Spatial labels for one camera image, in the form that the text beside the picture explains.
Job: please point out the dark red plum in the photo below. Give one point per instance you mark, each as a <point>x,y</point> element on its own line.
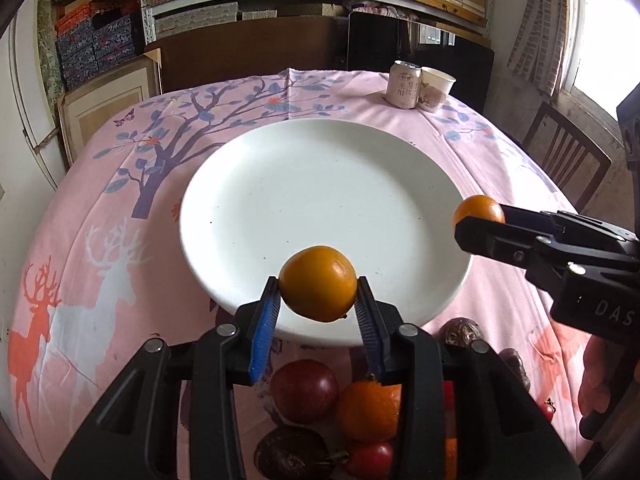
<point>304,391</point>

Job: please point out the yellow-orange round fruit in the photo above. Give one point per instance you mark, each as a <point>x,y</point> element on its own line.
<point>318,283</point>

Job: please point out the white round plate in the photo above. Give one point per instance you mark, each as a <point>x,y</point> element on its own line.
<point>278,189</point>

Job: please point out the white paper cup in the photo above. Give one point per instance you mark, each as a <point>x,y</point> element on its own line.
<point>435,86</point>

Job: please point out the framed picture leaning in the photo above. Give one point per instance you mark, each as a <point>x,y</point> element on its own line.
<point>86,109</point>

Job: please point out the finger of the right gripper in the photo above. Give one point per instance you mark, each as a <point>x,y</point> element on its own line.
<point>524,248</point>
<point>540,217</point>

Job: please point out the pink printed tablecloth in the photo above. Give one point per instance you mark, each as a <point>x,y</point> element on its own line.
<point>105,271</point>

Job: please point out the dark wooden chair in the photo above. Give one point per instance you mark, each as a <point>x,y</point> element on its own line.
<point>568,156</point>

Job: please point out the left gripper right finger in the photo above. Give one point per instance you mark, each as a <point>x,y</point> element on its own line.
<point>463,413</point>

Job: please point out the large orange mandarin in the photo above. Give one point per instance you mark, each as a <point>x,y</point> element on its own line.
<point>368,412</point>

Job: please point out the small orange kumquat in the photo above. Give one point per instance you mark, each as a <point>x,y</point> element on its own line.
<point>479,206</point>

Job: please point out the black glass cabinet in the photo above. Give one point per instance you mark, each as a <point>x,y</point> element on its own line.
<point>375,42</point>

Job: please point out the person's right hand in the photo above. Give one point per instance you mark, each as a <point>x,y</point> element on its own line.
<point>600,359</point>

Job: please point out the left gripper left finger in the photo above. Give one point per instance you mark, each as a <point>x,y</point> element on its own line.
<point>131,432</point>

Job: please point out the white drink can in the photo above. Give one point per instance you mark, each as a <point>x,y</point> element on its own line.
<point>403,85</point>

